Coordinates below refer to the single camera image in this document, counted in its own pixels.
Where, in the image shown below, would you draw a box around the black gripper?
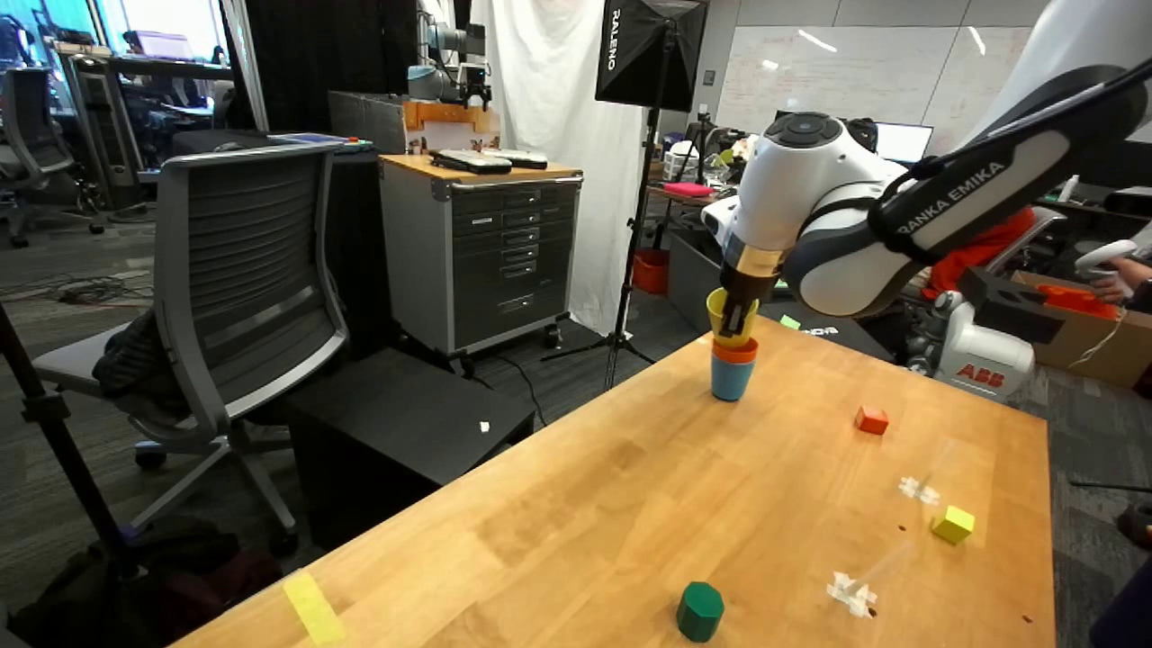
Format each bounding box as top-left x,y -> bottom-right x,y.
716,268 -> 781,347

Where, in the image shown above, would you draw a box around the orange plastic cup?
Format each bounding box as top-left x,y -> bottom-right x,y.
709,330 -> 763,366

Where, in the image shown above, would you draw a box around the blue plastic cup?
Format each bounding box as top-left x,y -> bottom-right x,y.
709,358 -> 760,408

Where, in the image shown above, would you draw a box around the white handheld controller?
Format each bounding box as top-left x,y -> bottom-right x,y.
1072,235 -> 1142,275

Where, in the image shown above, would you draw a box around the operator hand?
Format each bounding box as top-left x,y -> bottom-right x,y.
1084,251 -> 1152,307

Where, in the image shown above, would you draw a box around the red bucket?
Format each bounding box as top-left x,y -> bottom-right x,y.
630,246 -> 674,299

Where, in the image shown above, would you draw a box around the black light stand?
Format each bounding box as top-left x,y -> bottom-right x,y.
542,106 -> 676,365

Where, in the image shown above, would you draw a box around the small red block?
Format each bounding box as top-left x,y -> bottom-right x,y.
848,404 -> 893,439

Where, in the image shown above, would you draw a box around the white ABB robot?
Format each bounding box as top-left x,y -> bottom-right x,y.
930,290 -> 1037,408

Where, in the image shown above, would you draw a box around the white tape scraps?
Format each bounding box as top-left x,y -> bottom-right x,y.
898,476 -> 944,508

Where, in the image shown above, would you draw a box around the computer monitor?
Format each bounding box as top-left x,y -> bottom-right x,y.
878,118 -> 935,168

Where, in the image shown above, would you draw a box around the person in orange shirt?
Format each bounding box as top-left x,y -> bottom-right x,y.
919,206 -> 1039,304

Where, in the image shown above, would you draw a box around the grey drawer cabinet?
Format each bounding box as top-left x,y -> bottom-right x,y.
377,150 -> 588,361

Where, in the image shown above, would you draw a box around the black softbox light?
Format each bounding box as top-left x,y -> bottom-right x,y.
595,0 -> 713,115

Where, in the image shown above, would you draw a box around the white plastic stick piece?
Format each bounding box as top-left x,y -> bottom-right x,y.
823,538 -> 919,623

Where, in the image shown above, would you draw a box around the small yellow block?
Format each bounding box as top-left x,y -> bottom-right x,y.
930,505 -> 980,550

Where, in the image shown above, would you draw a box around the green cylinder block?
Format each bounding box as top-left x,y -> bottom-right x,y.
674,578 -> 727,646

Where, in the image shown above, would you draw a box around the white curtain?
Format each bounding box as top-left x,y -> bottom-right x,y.
484,0 -> 652,338

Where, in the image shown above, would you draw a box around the flat black device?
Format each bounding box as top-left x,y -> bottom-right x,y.
427,143 -> 550,175

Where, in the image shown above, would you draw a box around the orange red cloth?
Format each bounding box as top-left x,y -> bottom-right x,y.
1037,280 -> 1128,323

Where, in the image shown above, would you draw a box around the cardboard box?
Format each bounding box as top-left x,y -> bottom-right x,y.
1012,270 -> 1152,390

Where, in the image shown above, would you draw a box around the black low box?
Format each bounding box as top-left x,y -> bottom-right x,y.
286,347 -> 541,544

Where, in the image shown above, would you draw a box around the grey mesh office chair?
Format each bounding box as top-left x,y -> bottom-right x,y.
32,133 -> 377,544

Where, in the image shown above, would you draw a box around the yellow tape strip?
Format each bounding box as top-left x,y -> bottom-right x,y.
282,569 -> 348,648

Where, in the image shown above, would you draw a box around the black floor bag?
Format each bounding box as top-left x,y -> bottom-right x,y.
11,517 -> 290,648

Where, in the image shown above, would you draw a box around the black tripod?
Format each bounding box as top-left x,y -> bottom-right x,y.
0,304 -> 149,578

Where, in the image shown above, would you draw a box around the dark office chair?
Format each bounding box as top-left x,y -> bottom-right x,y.
0,64 -> 109,248

